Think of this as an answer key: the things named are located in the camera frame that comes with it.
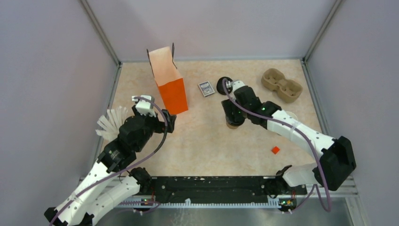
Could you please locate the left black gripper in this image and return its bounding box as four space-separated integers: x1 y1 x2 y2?
133 105 176 152

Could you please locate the single brown paper cup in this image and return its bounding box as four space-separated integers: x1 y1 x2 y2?
226 122 242 129

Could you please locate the orange paper bag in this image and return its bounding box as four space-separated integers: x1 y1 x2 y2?
147 46 188 114

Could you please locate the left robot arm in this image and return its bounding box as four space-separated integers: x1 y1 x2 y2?
44 105 177 226

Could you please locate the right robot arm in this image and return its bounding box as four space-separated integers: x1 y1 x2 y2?
221 86 357 194

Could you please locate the stack of black lids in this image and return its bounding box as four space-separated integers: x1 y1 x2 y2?
216 76 233 96

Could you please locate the playing card box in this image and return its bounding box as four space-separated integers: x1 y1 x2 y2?
198 81 215 97

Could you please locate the brown pulp cup carrier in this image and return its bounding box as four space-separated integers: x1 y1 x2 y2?
261 68 303 103

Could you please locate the stack of brown paper cups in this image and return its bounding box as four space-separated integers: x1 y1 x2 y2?
286 111 298 121

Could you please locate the small red cube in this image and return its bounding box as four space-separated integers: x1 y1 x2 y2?
271 146 280 154

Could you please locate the white plastic stirrers bundle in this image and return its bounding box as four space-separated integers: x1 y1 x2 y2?
95 106 128 142

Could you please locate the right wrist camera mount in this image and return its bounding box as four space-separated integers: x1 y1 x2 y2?
225 80 245 92

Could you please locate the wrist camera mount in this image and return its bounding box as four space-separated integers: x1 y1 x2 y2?
225 80 245 92
132 95 157 117

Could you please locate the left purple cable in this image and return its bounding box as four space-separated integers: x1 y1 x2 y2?
48 97 169 226

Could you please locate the purple cable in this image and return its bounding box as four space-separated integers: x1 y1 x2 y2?
48 97 169 226
222 78 333 213

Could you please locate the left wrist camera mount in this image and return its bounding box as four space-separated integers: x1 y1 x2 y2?
132 95 157 117

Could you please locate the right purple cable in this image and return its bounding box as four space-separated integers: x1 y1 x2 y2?
222 78 333 213

